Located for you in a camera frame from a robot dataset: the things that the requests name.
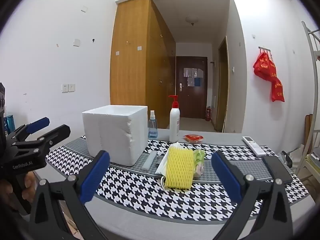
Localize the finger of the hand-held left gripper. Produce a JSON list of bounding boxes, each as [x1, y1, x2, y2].
[[12, 124, 71, 155], [7, 117, 50, 143]]

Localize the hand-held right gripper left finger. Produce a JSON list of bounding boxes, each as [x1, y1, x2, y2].
[[27, 150, 111, 240]]

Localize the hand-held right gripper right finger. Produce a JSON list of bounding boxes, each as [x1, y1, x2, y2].
[[211, 151, 294, 240]]

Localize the white foam box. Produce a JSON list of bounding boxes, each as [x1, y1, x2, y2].
[[82, 105, 148, 167]]

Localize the yellow foam net sleeve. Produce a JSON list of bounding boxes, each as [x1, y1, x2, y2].
[[164, 147, 195, 190]]

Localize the white paper tissue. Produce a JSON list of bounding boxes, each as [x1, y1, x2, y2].
[[155, 142, 181, 176]]

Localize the person's left hand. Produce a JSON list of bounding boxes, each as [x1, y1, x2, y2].
[[0, 171, 37, 211]]

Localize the teal bottle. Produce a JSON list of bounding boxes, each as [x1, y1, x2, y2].
[[5, 115, 15, 133]]

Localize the green white plastic packet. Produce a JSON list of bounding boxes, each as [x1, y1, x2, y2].
[[192, 149, 206, 178]]

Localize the white remote control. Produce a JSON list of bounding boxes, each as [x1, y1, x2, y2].
[[242, 136, 267, 157]]

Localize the houndstooth table mat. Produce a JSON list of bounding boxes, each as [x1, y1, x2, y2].
[[46, 134, 310, 224]]

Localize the red snack packet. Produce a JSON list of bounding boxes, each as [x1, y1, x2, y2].
[[183, 134, 204, 143]]

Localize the white foam strip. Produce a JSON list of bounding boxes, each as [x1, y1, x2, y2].
[[141, 151, 158, 171]]

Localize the white pump bottle red cap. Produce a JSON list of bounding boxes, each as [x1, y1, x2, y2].
[[168, 95, 180, 143]]

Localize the blue spray bottle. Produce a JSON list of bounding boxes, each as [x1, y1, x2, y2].
[[148, 110, 158, 139]]

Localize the dark brown door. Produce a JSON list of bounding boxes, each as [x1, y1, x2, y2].
[[176, 56, 208, 119]]

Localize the wooden side door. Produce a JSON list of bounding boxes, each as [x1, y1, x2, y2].
[[216, 35, 229, 132]]

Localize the wooden boards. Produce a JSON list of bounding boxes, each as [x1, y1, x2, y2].
[[304, 114, 313, 150]]

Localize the wooden wardrobe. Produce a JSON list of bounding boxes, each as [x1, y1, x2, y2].
[[110, 0, 177, 129]]

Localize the red plastic bag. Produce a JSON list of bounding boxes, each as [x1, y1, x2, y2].
[[253, 51, 285, 102]]

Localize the white metal bunk bed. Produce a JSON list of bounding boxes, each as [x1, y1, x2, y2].
[[295, 21, 320, 188]]

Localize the black cable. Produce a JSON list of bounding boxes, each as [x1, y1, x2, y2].
[[281, 151, 293, 168]]

